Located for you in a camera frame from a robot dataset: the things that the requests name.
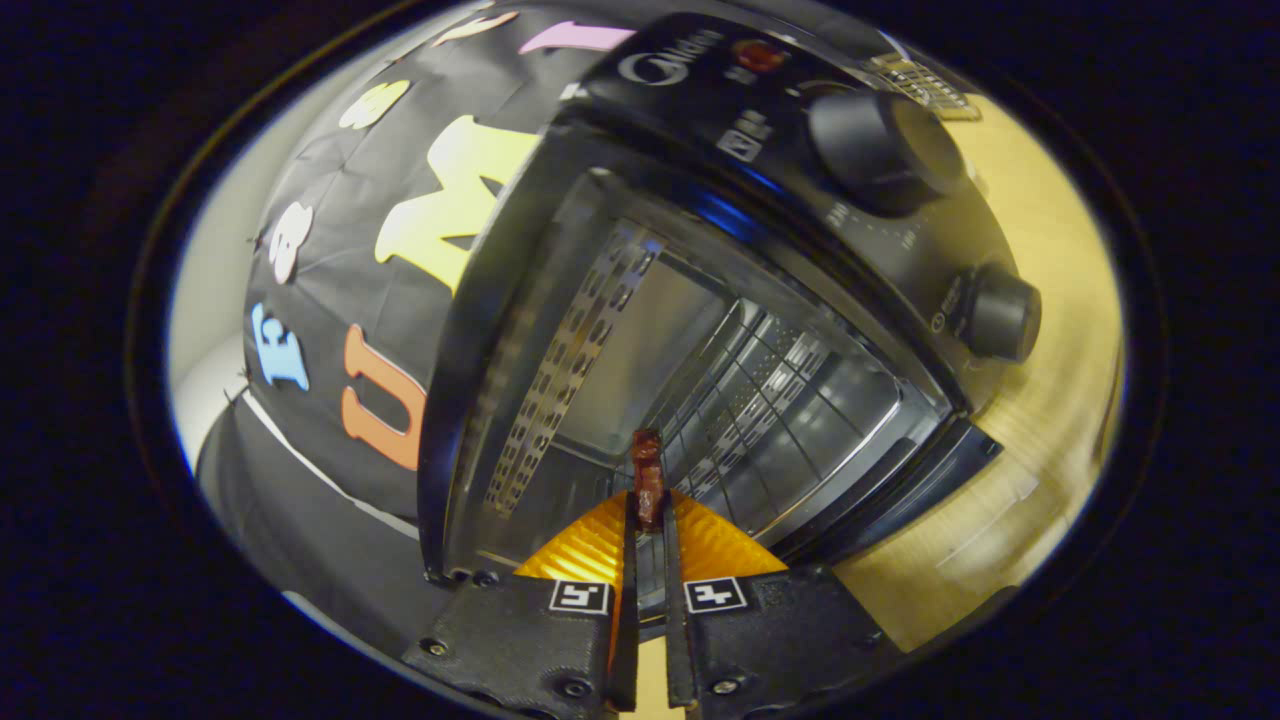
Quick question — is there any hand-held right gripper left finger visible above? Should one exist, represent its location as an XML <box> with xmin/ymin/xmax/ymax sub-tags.
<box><xmin>402</xmin><ymin>490</ymin><xmax>641</xmax><ymax>719</ymax></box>

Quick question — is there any black electric oven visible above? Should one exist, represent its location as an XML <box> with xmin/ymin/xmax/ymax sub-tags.
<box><xmin>418</xmin><ymin>12</ymin><xmax>1043</xmax><ymax>641</ymax></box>

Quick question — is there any black backdrop cloth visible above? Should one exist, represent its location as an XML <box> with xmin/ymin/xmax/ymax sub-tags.
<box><xmin>195</xmin><ymin>0</ymin><xmax>641</xmax><ymax>641</ymax></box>

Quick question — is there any reddish brown meat piece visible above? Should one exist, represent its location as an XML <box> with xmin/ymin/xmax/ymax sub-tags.
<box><xmin>630</xmin><ymin>428</ymin><xmax>669</xmax><ymax>531</ymax></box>

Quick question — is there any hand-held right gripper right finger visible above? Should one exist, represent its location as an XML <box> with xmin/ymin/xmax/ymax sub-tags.
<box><xmin>660</xmin><ymin>490</ymin><xmax>906</xmax><ymax>719</ymax></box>

